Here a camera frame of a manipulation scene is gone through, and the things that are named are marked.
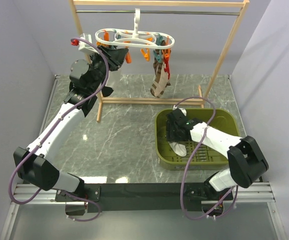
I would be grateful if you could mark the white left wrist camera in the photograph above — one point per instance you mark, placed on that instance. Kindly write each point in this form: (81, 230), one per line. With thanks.
(82, 46)

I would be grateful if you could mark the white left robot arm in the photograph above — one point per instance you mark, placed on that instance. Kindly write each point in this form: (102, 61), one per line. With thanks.
(33, 163)

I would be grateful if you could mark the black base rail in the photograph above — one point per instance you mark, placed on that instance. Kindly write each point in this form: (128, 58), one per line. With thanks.
(150, 196)

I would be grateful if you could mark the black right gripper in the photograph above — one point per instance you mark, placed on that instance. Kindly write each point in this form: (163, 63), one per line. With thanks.
(169, 135)

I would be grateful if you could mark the white plastic clip hanger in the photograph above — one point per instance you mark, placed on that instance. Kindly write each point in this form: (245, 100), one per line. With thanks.
(134, 38)

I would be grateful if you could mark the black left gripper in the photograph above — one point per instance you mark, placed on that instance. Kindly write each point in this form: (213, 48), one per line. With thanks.
(114, 57)

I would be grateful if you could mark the brown striped sock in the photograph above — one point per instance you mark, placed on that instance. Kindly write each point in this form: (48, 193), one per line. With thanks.
(157, 66)

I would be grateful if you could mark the red and beige sock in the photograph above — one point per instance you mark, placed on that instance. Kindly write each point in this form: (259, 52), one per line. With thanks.
(160, 84)

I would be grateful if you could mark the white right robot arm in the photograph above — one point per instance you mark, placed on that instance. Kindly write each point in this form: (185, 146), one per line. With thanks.
(246, 162)

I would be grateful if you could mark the wooden drying rack frame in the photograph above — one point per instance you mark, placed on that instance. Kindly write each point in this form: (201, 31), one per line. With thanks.
(191, 51)

